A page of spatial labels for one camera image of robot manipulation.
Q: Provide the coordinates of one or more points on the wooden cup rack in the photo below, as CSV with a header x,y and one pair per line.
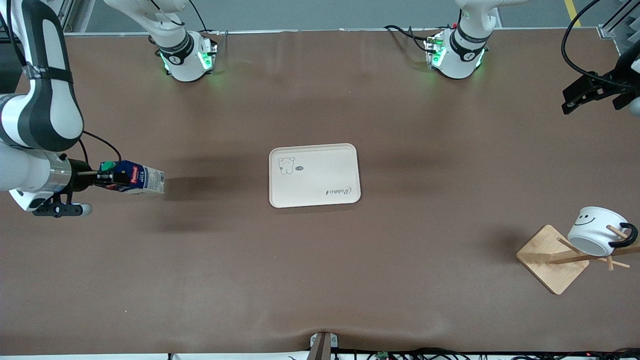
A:
x,y
545,260

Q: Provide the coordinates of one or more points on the beige plastic tray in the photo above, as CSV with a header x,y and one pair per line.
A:
x,y
320,175

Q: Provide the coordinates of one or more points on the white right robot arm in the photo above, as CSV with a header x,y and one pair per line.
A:
x,y
40,115

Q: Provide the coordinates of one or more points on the aluminium frame post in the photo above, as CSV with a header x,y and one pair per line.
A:
x,y
68,15
607,31

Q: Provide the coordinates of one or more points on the blue milk carton green cap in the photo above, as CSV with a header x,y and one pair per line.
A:
x,y
145,181

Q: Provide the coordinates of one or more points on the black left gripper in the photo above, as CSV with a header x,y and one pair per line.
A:
x,y
613,82

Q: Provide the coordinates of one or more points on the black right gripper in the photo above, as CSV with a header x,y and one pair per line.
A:
x,y
79,175

